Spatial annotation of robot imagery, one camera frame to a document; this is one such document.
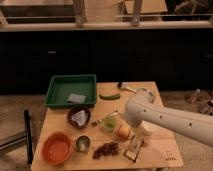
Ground red yellow apple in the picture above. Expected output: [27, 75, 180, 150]
[117, 125, 130, 139]

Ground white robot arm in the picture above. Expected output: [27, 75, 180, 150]
[123, 88, 213, 147]

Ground grey sponge in tray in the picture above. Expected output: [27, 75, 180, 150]
[68, 93, 86, 103]

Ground green plastic tray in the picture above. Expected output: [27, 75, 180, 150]
[45, 74, 97, 109]

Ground green plastic cup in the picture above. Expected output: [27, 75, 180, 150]
[102, 116, 117, 132]

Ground metal spoon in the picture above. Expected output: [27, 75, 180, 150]
[97, 110, 118, 124]

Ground white crumpled paper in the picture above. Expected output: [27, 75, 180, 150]
[71, 110, 87, 126]

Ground dark brown bowl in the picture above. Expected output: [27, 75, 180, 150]
[67, 106, 91, 129]

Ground white plastic cup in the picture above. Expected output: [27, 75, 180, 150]
[139, 122, 153, 136]

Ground small metal cup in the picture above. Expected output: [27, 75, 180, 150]
[75, 135, 90, 152]

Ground bunch of dark grapes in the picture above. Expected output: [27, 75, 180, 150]
[93, 142, 119, 159]

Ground orange plastic bowl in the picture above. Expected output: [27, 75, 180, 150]
[41, 132, 73, 165]

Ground black metal stand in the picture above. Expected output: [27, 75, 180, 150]
[24, 110, 34, 164]

